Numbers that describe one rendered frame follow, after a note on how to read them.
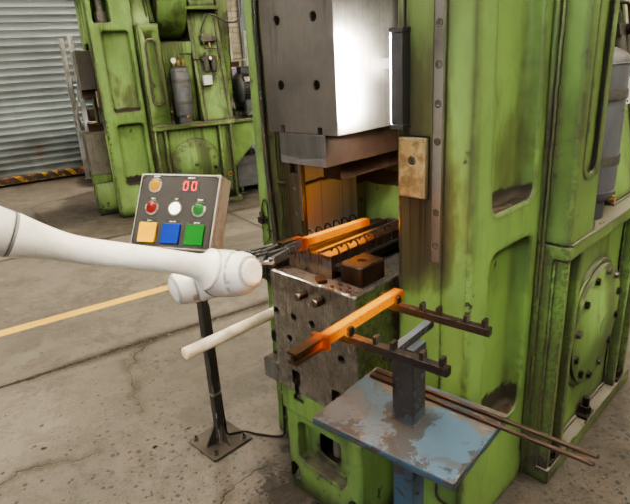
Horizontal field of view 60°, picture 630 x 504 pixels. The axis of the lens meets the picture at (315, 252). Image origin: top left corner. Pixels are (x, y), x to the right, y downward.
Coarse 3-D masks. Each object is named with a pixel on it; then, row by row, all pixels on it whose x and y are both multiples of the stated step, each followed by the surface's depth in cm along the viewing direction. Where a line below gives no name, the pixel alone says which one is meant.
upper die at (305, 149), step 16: (384, 128) 177; (288, 144) 171; (304, 144) 166; (320, 144) 161; (336, 144) 163; (352, 144) 168; (368, 144) 173; (384, 144) 179; (288, 160) 173; (304, 160) 168; (320, 160) 163; (336, 160) 164; (352, 160) 169
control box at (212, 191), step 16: (144, 176) 207; (160, 176) 205; (176, 176) 202; (192, 176) 200; (208, 176) 198; (144, 192) 206; (160, 192) 203; (176, 192) 201; (192, 192) 199; (208, 192) 197; (224, 192) 199; (144, 208) 204; (160, 208) 202; (192, 208) 197; (208, 208) 196; (224, 208) 200; (160, 224) 201; (192, 224) 196; (208, 224) 194; (224, 224) 201; (208, 240) 193
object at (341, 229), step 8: (344, 224) 185; (352, 224) 185; (360, 224) 188; (368, 224) 191; (320, 232) 177; (328, 232) 177; (336, 232) 180; (344, 232) 183; (288, 240) 167; (296, 240) 168; (304, 240) 169; (312, 240) 172; (320, 240) 175; (304, 248) 170
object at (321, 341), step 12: (396, 288) 149; (384, 300) 142; (360, 312) 136; (372, 312) 138; (336, 324) 131; (348, 324) 131; (360, 324) 135; (312, 336) 125; (324, 336) 125; (336, 336) 128; (300, 348) 120; (312, 348) 123; (324, 348) 125; (288, 360) 121; (300, 360) 120
